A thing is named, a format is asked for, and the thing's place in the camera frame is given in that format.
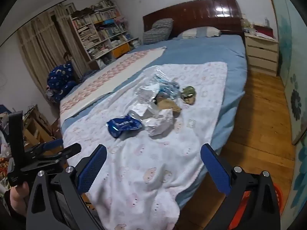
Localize orange plastic basket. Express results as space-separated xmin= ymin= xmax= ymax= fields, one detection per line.
xmin=228 ymin=182 xmax=285 ymax=224

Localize white and blue pillow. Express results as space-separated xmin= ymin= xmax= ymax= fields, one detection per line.
xmin=177 ymin=27 xmax=221 ymax=39

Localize cream nightstand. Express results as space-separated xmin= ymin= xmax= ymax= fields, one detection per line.
xmin=244 ymin=32 xmax=279 ymax=77

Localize person's left hand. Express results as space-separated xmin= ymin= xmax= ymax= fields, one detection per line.
xmin=10 ymin=181 xmax=30 ymax=217

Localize wooden bookshelf with books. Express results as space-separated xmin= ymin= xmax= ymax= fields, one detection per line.
xmin=69 ymin=0 xmax=140 ymax=70

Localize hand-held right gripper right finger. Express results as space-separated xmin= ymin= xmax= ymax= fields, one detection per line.
xmin=201 ymin=143 xmax=281 ymax=230

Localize black curtain rod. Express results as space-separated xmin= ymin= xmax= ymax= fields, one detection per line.
xmin=0 ymin=0 xmax=105 ymax=46

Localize white printed blanket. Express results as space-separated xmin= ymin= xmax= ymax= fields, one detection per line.
xmin=63 ymin=62 xmax=228 ymax=230

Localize blue snack bag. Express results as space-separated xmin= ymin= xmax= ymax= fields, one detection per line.
xmin=106 ymin=115 xmax=143 ymax=139

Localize orange box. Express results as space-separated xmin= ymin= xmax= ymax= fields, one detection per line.
xmin=111 ymin=44 xmax=131 ymax=58

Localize brown cardboard piece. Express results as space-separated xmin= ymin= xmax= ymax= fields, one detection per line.
xmin=156 ymin=98 xmax=182 ymax=113

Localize blue plastic bag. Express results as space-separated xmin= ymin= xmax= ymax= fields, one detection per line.
xmin=158 ymin=79 xmax=182 ymax=100

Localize small jars and bottles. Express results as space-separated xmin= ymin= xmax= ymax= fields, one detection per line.
xmin=240 ymin=18 xmax=255 ymax=35

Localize red box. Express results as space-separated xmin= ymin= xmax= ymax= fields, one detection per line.
xmin=254 ymin=25 xmax=274 ymax=38

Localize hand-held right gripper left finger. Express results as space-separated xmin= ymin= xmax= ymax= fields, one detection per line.
xmin=26 ymin=144 xmax=107 ymax=230

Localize bed with blue sheet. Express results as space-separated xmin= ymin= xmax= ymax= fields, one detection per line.
xmin=59 ymin=34 xmax=248 ymax=202

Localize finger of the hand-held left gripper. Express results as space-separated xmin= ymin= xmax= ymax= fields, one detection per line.
xmin=24 ymin=138 xmax=64 ymax=157
xmin=36 ymin=143 xmax=82 ymax=166

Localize checked grey pillow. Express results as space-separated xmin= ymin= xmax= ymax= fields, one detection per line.
xmin=143 ymin=18 xmax=174 ymax=45

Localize gold green wrapper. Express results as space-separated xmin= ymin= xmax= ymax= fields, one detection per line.
xmin=180 ymin=86 xmax=197 ymax=106

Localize beige curtain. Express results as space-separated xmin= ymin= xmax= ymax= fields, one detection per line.
xmin=18 ymin=3 xmax=90 ymax=95

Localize dark wooden headboard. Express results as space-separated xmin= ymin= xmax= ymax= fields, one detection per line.
xmin=143 ymin=0 xmax=243 ymax=39

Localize pink patterned blanket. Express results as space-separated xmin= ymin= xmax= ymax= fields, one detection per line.
xmin=59 ymin=46 xmax=167 ymax=115

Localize silver white crumpled wrapper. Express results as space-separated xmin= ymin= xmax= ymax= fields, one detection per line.
xmin=130 ymin=84 xmax=161 ymax=121

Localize white tissue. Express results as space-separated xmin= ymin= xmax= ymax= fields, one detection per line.
xmin=143 ymin=109 xmax=174 ymax=137

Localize clear plastic wrapper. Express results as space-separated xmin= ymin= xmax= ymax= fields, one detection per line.
xmin=150 ymin=67 xmax=171 ymax=87

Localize wooden chair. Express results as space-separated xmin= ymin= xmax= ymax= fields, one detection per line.
xmin=22 ymin=105 xmax=61 ymax=150

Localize floral wardrobe door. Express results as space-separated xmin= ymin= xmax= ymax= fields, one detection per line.
xmin=264 ymin=0 xmax=307 ymax=212

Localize blue star-patterned cloth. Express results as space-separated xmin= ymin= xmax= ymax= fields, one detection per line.
xmin=46 ymin=61 xmax=78 ymax=103

